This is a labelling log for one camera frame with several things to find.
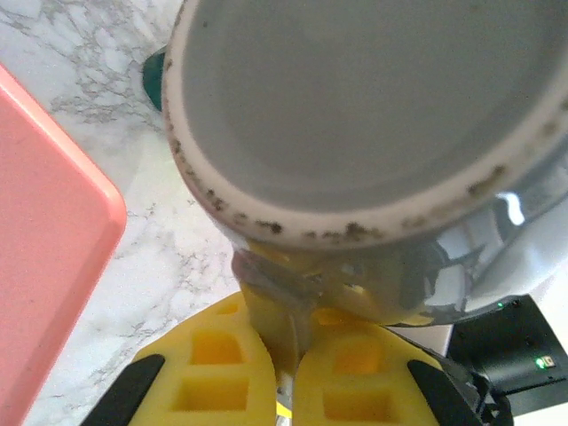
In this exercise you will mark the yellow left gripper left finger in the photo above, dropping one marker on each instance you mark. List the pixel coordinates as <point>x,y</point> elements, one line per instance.
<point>177,341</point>

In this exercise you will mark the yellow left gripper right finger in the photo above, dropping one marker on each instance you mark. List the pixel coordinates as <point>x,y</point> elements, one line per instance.
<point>390,350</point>

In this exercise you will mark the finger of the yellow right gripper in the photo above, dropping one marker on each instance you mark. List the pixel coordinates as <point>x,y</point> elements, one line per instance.
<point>275,319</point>

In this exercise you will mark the silver chrome mug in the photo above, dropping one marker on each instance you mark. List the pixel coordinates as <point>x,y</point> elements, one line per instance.
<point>355,111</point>

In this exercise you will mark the dark green mug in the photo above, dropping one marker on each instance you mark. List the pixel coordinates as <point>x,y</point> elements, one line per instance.
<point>153,82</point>

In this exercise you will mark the pink plastic tray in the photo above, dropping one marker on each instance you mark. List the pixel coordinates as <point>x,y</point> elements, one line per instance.
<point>44,222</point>

